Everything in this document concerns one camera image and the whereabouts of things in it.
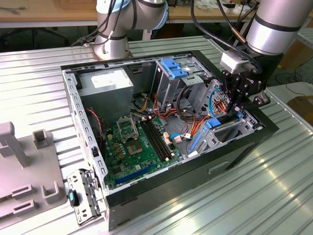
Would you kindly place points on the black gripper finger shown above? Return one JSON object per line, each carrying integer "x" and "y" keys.
{"x": 232, "y": 90}
{"x": 259, "y": 101}

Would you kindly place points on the hard disk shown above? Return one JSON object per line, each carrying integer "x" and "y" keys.
{"x": 211, "y": 123}

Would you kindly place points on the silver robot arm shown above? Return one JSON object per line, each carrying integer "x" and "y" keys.
{"x": 271, "y": 31}

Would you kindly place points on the grey metal disk bay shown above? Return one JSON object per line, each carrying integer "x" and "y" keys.
{"x": 207, "y": 144}

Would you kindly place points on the brown cardboard box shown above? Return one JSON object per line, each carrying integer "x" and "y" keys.
{"x": 302, "y": 107}

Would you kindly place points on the grey metal drive cage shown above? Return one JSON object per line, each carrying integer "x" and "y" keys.
{"x": 168, "y": 90}

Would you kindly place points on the blue plastic drive latch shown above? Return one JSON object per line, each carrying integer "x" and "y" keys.
{"x": 172, "y": 68}

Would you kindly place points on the small white box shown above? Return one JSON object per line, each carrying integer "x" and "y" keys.
{"x": 242, "y": 10}
{"x": 230, "y": 6}

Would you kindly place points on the black RAM slot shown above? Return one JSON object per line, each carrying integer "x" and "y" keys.
{"x": 156, "y": 140}
{"x": 159, "y": 138}
{"x": 152, "y": 141}

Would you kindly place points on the black open PC case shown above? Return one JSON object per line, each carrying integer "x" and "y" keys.
{"x": 171, "y": 193}

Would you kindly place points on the grey power supply unit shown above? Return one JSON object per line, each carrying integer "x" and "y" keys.
{"x": 107, "y": 102}

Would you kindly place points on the blue expansion slot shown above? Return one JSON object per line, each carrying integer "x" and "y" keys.
{"x": 134, "y": 174}

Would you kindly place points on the green motherboard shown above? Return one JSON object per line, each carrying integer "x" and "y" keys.
{"x": 127, "y": 166}

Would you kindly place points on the metal hinged card retainer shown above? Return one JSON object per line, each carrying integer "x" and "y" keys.
{"x": 76, "y": 180}

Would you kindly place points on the black latch with blue button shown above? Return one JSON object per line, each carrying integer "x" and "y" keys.
{"x": 71, "y": 197}

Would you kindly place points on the long wooden desk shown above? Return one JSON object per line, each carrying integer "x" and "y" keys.
{"x": 49, "y": 12}

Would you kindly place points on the grey parts rack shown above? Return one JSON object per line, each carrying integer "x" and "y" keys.
{"x": 29, "y": 176}

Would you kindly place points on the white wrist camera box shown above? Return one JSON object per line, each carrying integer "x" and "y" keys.
{"x": 232, "y": 61}

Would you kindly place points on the aluminium frame table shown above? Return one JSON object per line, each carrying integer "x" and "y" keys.
{"x": 305, "y": 34}

